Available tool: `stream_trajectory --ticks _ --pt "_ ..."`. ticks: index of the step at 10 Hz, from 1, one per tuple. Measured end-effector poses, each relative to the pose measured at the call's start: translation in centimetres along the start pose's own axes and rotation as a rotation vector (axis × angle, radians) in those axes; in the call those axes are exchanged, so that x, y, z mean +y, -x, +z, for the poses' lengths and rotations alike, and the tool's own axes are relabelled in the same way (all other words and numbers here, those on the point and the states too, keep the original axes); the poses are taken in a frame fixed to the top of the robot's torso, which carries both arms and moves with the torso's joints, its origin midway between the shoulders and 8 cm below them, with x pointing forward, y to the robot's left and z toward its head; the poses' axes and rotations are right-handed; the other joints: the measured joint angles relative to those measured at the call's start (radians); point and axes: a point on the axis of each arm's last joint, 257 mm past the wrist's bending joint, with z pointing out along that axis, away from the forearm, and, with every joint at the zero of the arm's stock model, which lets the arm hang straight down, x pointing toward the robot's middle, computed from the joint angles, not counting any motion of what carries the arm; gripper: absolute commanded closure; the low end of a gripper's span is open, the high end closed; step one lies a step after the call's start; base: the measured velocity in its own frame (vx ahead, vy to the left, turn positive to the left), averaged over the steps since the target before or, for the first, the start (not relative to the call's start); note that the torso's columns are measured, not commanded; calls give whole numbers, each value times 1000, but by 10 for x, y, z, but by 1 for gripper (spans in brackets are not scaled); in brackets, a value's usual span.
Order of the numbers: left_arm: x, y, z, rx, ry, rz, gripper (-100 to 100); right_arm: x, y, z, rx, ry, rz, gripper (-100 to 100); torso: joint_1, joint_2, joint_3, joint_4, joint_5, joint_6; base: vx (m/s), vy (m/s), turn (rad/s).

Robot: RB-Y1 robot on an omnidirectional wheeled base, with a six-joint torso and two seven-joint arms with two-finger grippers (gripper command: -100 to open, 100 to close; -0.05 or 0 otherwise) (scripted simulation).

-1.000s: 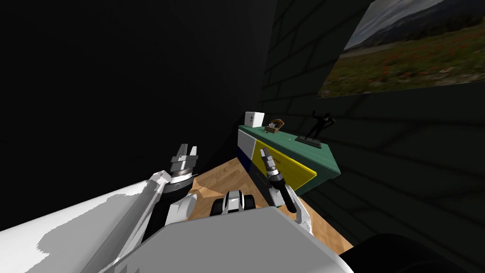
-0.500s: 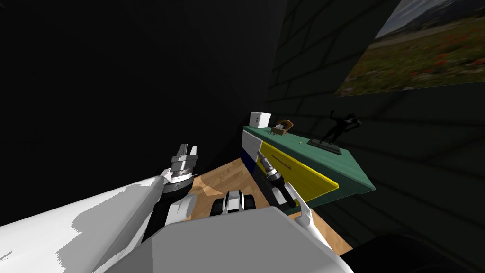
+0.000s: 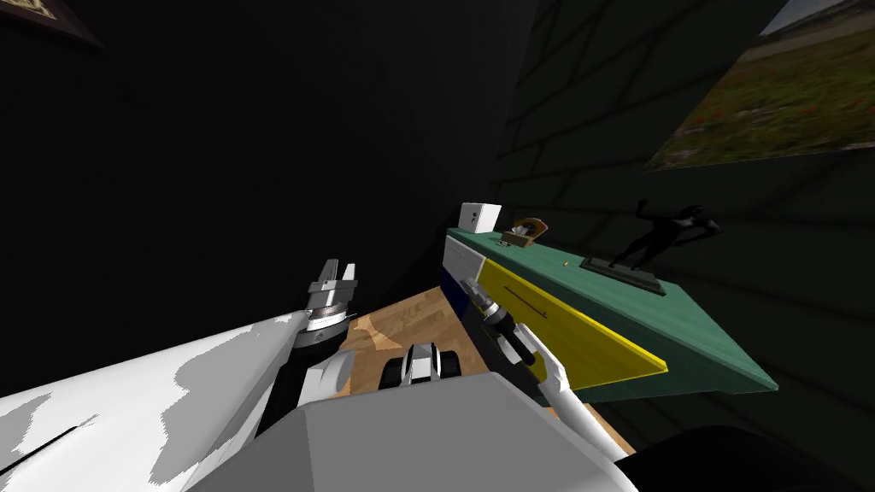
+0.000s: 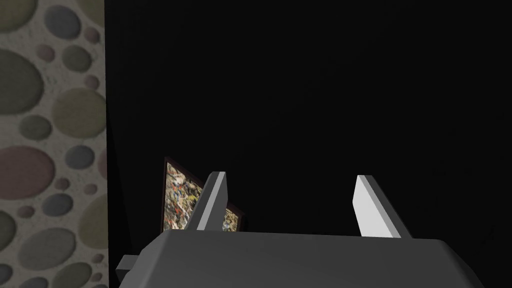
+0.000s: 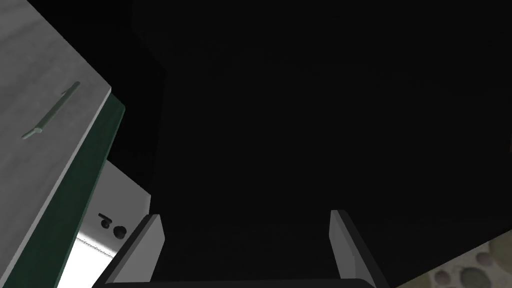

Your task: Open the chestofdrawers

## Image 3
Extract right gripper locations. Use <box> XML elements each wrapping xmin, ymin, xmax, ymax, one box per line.
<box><xmin>458</xmin><ymin>277</ymin><xmax>496</xmax><ymax>313</ymax></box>

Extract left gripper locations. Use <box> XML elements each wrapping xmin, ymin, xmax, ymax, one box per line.
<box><xmin>306</xmin><ymin>259</ymin><xmax>359</xmax><ymax>315</ymax></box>

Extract white drawer front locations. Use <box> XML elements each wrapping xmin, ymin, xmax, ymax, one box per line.
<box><xmin>442</xmin><ymin>235</ymin><xmax>489</xmax><ymax>284</ymax></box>

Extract white box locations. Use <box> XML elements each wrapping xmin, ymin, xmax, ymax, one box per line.
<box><xmin>459</xmin><ymin>202</ymin><xmax>503</xmax><ymax>236</ymax></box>

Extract brown tissue holder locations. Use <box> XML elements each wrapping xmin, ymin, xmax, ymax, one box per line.
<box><xmin>500</xmin><ymin>217</ymin><xmax>551</xmax><ymax>249</ymax></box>

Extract yellow drawer front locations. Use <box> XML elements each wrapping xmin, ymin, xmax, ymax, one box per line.
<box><xmin>475</xmin><ymin>257</ymin><xmax>670</xmax><ymax>393</ymax></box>

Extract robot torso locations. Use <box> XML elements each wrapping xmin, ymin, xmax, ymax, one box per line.
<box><xmin>184</xmin><ymin>341</ymin><xmax>640</xmax><ymax>492</ymax></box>

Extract green-topped cabinet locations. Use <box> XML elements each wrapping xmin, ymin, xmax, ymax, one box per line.
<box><xmin>440</xmin><ymin>226</ymin><xmax>780</xmax><ymax>408</ymax></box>

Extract black figure statue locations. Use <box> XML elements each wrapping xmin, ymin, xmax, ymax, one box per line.
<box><xmin>579</xmin><ymin>198</ymin><xmax>723</xmax><ymax>297</ymax></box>

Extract dark bar drawer handle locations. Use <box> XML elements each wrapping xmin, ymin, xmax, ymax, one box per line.
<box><xmin>502</xmin><ymin>284</ymin><xmax>549</xmax><ymax>321</ymax></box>

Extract landscape wall picture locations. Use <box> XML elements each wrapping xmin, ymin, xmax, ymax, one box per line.
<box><xmin>645</xmin><ymin>0</ymin><xmax>875</xmax><ymax>172</ymax></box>

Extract dark framed wall picture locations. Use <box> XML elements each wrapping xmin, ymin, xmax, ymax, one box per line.
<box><xmin>0</xmin><ymin>0</ymin><xmax>105</xmax><ymax>50</ymax></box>

